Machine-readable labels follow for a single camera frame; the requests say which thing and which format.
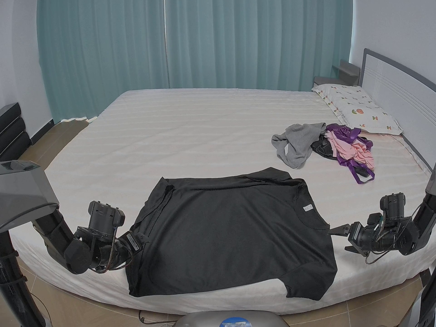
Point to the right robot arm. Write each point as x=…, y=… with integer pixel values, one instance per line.
x=422, y=223

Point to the bed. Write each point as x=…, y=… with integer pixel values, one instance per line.
x=204, y=131

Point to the pile of clothes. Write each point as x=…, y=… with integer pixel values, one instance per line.
x=351, y=150

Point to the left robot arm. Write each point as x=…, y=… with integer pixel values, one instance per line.
x=24, y=196

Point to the blue-green curtain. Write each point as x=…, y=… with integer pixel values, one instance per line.
x=259, y=32
x=102, y=46

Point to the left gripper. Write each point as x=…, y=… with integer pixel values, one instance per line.
x=129, y=247

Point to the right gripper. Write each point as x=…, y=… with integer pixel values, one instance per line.
x=359, y=237

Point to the white printed pillow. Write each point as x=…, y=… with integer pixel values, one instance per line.
x=357, y=109

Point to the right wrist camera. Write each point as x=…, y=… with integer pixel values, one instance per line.
x=374, y=220

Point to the black T-shirt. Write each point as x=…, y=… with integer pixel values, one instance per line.
x=231, y=237

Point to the grey bedside table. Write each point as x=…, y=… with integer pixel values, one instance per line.
x=337, y=77

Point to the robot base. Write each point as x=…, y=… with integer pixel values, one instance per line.
x=204, y=320

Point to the black chest of drawers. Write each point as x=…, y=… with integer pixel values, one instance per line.
x=12, y=131

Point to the grey garment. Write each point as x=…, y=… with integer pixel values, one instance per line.
x=299, y=143

